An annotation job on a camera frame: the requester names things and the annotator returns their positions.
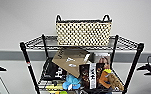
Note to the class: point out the pale woven basket dark spots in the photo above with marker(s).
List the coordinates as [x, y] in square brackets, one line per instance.
[82, 33]

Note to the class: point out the printed box with face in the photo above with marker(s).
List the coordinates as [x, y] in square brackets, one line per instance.
[104, 60]

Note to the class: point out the black bag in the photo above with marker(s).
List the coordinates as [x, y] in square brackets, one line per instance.
[52, 71]

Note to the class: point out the brown paper bag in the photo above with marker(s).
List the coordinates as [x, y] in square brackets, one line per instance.
[71, 60]

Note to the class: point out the blue plush toy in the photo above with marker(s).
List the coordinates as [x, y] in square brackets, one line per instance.
[71, 83]

